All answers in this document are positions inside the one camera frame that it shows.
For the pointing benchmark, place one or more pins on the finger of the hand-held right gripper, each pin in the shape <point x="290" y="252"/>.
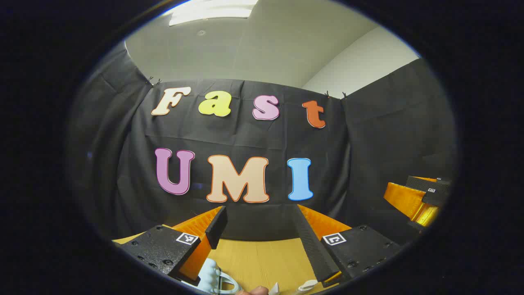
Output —
<point x="425" y="186"/>

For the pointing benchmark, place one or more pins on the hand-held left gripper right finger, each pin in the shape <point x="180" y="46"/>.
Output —
<point x="313" y="246"/>

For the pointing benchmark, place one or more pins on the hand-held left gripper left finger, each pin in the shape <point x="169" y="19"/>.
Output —
<point x="216" y="227"/>

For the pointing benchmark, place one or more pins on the white pump bottle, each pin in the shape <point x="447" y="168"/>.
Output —
<point x="307" y="285"/>

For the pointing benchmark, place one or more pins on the light blue suitcase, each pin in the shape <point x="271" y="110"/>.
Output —
<point x="208" y="276"/>

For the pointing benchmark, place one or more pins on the white squeeze tube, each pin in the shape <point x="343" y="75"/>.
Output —
<point x="274" y="289"/>

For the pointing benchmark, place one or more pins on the black backdrop cloth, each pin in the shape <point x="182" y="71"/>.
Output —
<point x="229" y="135"/>

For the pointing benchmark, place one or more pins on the ceiling light panel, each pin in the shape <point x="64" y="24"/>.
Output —
<point x="213" y="10"/>

